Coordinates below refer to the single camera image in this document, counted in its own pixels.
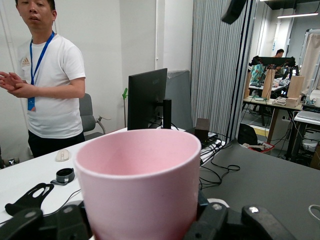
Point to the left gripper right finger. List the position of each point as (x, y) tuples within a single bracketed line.
[(225, 225)]

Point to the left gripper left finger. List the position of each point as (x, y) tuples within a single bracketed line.
[(50, 225)]

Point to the pink plastic cup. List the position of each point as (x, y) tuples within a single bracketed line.
[(140, 190)]

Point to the bystander left forearm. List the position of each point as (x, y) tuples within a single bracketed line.
[(57, 91)]

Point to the bystander left hand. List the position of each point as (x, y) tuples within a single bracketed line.
[(22, 90)]

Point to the bystander right hand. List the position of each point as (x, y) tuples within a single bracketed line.
[(8, 80)]

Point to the black cutout plastic holder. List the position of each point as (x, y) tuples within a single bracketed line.
[(17, 207)]

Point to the black round tape roll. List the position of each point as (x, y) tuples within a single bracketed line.
[(65, 175)]

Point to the white computer mouse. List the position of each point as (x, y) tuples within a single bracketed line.
[(63, 155)]

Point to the red basket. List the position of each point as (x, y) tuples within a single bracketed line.
[(265, 148)]

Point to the black bag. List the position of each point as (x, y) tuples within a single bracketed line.
[(247, 135)]

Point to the dark brown box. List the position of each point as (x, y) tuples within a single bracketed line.
[(202, 130)]

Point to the grey office chair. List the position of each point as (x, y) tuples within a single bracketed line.
[(86, 115)]

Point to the black monitor stand pole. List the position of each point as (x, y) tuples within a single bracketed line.
[(167, 112)]

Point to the wooden desk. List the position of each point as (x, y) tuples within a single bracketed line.
[(272, 106)]

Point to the white keyboard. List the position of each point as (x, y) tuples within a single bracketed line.
[(310, 116)]

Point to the tall wooden box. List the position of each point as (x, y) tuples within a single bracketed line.
[(268, 83)]

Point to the black computer monitor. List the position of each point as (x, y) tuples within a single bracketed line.
[(146, 100)]

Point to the man in white T-shirt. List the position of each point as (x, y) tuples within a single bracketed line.
[(55, 75)]

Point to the green plastic clip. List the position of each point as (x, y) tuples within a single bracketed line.
[(125, 93)]

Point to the grey ribbed curtain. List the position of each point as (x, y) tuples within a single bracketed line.
[(215, 62)]

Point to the black robot rig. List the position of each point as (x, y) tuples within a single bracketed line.
[(272, 60)]

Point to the seated man in orange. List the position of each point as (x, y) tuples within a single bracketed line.
[(279, 53)]

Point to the beige curtain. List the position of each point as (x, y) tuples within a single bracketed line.
[(312, 55)]

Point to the black overhead device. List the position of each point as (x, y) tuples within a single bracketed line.
[(233, 11)]

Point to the ceiling strip light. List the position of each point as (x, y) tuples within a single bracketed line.
[(297, 15)]

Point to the white wall conduit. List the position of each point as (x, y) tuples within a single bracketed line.
[(156, 30)]

